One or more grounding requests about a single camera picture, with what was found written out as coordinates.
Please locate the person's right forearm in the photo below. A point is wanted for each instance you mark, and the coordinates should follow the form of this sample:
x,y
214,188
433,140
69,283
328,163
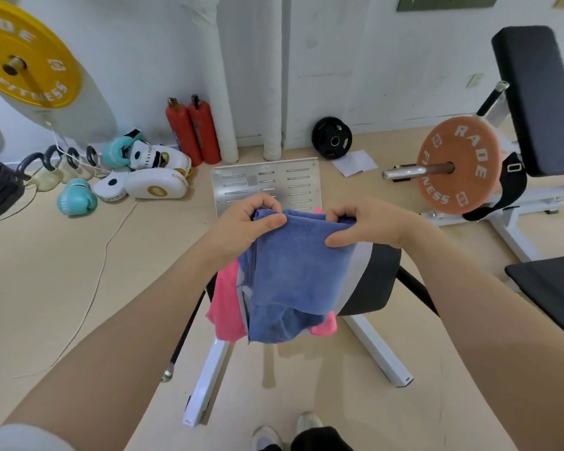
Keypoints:
x,y
493,333

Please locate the small white focus mitt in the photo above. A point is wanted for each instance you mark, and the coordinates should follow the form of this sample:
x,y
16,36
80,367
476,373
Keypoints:
x,y
110,186

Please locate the black round bench pad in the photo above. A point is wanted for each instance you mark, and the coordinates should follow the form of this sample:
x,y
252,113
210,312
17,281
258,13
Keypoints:
x,y
378,281

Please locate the yellow weight plate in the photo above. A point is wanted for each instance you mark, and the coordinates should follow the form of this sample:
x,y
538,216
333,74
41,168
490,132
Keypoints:
x,y
33,56

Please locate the person's shoe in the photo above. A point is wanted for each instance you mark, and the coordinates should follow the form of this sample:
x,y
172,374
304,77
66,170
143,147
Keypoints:
x,y
264,437
309,421

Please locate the person's white sleeve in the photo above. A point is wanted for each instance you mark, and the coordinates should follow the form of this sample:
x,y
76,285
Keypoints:
x,y
23,439

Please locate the orange weight plate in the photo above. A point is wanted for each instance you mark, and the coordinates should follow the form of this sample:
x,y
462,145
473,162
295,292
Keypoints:
x,y
465,169

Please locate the white machine frame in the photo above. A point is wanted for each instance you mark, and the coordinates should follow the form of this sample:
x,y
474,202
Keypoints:
x,y
521,206

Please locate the black machine seat pad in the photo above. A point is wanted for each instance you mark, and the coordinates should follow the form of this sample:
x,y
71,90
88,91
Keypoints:
x,y
552,291

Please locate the chrome barbell sleeve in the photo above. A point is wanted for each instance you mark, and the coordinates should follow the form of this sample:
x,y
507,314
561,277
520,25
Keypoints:
x,y
413,171

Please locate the dark wall plaque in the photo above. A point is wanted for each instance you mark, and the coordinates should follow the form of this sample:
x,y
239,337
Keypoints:
x,y
446,2

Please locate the pink towel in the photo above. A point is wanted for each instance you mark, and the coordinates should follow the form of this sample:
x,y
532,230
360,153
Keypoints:
x,y
225,305

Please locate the person's right hand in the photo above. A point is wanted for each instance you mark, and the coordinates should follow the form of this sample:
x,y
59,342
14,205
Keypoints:
x,y
380,225

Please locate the person's left hand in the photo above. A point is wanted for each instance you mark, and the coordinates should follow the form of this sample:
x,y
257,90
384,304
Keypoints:
x,y
237,234

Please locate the small black weight plate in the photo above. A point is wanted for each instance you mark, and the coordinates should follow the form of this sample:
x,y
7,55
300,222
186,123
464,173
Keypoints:
x,y
331,138

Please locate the white bench frame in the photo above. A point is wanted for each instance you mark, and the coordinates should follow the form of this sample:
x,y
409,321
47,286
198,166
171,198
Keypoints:
x,y
376,342

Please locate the red fire extinguisher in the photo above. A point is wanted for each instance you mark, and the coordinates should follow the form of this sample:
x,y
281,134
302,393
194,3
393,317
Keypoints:
x,y
205,131
183,133

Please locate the person's left shoe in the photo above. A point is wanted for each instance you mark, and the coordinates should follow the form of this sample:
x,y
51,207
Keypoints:
x,y
264,437

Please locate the white black striped focus mitt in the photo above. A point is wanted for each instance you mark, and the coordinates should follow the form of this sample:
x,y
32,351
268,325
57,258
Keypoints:
x,y
162,157

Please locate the blue towel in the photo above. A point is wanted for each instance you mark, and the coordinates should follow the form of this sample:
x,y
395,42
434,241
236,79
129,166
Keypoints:
x,y
291,277

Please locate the white oval focus mitt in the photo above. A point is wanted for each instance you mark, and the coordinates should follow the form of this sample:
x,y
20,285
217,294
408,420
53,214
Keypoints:
x,y
157,184

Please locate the person's left forearm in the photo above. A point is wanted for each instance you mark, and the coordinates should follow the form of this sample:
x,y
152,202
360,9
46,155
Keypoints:
x,y
122,342

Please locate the black machine back pad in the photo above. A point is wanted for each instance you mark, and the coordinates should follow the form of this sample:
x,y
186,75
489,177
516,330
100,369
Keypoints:
x,y
540,98

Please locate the person's black trousers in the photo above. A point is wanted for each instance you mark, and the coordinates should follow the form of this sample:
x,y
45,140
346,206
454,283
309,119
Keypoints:
x,y
319,440

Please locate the perforated metal plate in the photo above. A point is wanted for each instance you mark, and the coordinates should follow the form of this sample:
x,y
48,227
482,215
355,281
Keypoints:
x,y
265,183

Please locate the wall socket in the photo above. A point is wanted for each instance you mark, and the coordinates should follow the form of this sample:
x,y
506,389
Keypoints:
x,y
474,80

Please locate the person's right shoe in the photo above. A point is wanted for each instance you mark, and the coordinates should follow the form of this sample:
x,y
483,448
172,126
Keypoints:
x,y
309,421

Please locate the white wrapped pipe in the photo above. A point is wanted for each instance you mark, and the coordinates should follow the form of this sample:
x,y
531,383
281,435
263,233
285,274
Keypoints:
x,y
218,79
272,75

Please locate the black bar with metal tip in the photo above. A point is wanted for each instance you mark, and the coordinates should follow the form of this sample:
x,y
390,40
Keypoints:
x,y
183,333

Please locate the white paper sheet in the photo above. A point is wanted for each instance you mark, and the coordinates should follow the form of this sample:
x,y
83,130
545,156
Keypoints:
x,y
355,163

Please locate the person's left thumb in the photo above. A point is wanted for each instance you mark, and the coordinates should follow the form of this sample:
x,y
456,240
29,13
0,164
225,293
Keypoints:
x,y
269,225

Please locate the teal boxing glove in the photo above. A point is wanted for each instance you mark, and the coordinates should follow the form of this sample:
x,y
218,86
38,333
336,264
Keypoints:
x,y
76,198
117,151

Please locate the person's right thumb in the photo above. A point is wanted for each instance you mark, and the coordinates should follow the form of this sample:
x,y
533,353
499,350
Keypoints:
x,y
342,238

